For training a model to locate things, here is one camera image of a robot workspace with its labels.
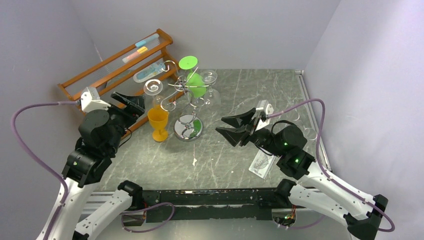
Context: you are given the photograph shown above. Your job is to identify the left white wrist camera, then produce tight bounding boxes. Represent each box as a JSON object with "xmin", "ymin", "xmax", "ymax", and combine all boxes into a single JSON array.
[{"xmin": 80, "ymin": 86, "xmax": 111, "ymax": 113}]

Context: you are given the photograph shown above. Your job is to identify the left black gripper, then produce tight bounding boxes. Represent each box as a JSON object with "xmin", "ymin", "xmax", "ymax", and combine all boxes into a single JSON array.
[{"xmin": 101, "ymin": 91, "xmax": 147, "ymax": 154}]

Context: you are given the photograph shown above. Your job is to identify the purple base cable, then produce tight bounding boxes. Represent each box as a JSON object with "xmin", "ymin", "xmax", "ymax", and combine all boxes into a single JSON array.
[
  {"xmin": 276, "ymin": 203, "xmax": 327, "ymax": 231},
  {"xmin": 120, "ymin": 202, "xmax": 176, "ymax": 234}
]

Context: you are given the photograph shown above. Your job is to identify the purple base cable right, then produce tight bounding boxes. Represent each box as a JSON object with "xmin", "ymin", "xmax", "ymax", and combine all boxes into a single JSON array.
[{"xmin": 276, "ymin": 203, "xmax": 327, "ymax": 231}]

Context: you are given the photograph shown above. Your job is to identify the chrome wine glass rack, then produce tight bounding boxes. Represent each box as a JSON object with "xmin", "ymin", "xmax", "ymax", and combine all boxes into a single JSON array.
[{"xmin": 160, "ymin": 60, "xmax": 205, "ymax": 142}]

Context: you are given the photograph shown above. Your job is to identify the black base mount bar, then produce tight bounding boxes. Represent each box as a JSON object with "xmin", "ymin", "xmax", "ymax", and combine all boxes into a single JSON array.
[{"xmin": 117, "ymin": 181, "xmax": 307, "ymax": 223}]

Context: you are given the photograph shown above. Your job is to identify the white packaged ruler card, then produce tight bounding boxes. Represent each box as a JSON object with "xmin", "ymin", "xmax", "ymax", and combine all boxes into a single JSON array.
[{"xmin": 248, "ymin": 150, "xmax": 276, "ymax": 179}]

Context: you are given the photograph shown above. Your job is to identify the orange plastic wine glass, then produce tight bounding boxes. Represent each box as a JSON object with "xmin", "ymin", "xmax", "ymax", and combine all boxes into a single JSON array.
[{"xmin": 147, "ymin": 107, "xmax": 169, "ymax": 142}]

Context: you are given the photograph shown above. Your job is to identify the pink yellow marker pen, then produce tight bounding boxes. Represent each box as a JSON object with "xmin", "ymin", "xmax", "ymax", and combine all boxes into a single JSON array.
[{"xmin": 122, "ymin": 46, "xmax": 148, "ymax": 63}]

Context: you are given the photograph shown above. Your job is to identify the wooden shelf rack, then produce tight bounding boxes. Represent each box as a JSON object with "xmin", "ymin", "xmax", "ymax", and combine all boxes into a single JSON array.
[{"xmin": 58, "ymin": 29, "xmax": 180, "ymax": 137}]

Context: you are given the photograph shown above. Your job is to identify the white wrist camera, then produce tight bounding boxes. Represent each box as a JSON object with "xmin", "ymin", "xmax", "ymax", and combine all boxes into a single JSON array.
[
  {"xmin": 80, "ymin": 86, "xmax": 111, "ymax": 113},
  {"xmin": 254, "ymin": 100, "xmax": 274, "ymax": 131}
]

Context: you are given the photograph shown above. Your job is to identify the green plastic wine glass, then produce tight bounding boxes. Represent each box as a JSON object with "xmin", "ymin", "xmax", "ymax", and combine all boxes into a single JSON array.
[{"xmin": 178, "ymin": 55, "xmax": 207, "ymax": 98}]

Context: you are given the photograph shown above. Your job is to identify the blue marker pen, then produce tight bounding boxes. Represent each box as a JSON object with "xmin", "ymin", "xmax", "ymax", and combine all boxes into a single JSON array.
[{"xmin": 135, "ymin": 33, "xmax": 159, "ymax": 48}]

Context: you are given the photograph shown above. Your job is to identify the clear wine glass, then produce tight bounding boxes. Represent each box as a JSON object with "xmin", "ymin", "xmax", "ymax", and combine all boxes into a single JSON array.
[
  {"xmin": 200, "ymin": 69, "xmax": 221, "ymax": 106},
  {"xmin": 143, "ymin": 79, "xmax": 164, "ymax": 108}
]

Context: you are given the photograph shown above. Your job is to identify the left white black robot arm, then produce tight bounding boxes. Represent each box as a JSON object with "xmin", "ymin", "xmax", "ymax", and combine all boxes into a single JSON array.
[{"xmin": 38, "ymin": 88, "xmax": 145, "ymax": 240}]

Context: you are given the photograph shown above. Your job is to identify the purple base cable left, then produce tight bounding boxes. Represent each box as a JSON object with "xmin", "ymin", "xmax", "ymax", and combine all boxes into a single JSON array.
[{"xmin": 120, "ymin": 202, "xmax": 176, "ymax": 234}]

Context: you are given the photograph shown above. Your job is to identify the blue white packaged item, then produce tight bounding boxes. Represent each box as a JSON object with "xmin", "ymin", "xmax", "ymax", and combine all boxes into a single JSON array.
[{"xmin": 132, "ymin": 62, "xmax": 165, "ymax": 83}]

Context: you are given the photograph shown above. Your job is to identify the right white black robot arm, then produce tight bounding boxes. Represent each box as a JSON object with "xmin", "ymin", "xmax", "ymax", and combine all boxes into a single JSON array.
[{"xmin": 215, "ymin": 108, "xmax": 388, "ymax": 240}]

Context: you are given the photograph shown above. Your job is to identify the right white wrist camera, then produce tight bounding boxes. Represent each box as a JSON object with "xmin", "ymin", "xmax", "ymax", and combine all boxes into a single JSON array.
[{"xmin": 254, "ymin": 100, "xmax": 274, "ymax": 131}]

